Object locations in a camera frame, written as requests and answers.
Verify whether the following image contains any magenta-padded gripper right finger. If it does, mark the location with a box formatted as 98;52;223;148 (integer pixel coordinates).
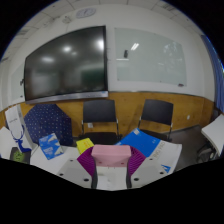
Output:
126;146;169;190

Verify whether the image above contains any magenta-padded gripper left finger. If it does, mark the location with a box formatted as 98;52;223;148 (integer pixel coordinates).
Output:
56;147;98;190

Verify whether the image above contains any pink charger block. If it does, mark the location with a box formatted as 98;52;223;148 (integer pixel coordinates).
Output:
91;144;132;168

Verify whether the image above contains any yellow box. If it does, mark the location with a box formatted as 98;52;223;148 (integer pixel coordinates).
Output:
75;137;95;155

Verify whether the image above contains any blue and white notebook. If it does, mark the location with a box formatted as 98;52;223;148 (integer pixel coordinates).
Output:
115;127;183;174

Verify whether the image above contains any white power strip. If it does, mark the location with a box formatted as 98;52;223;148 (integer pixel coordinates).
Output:
96;165;128;191

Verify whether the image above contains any blue tissue box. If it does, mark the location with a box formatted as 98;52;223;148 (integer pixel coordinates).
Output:
38;132;65;161

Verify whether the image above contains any black chair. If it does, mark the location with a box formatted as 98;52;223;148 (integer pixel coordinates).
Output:
138;98;175;143
78;98;122;145

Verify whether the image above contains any white bag with blue deer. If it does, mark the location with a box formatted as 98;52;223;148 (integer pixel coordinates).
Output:
3;104;34;155

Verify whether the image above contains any white side table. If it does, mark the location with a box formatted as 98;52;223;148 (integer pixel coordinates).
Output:
200;114;224;158

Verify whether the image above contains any large black display screen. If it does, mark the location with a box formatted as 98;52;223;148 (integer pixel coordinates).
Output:
23;25;109;105

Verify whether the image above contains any glass whiteboard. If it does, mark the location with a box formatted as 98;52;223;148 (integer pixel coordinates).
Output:
114;27;188;88

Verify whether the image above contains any blue curtain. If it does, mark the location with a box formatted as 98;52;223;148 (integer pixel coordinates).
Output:
201;34;224;116

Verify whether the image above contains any round wall clock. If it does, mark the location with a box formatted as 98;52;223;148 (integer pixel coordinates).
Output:
75;7;97;19

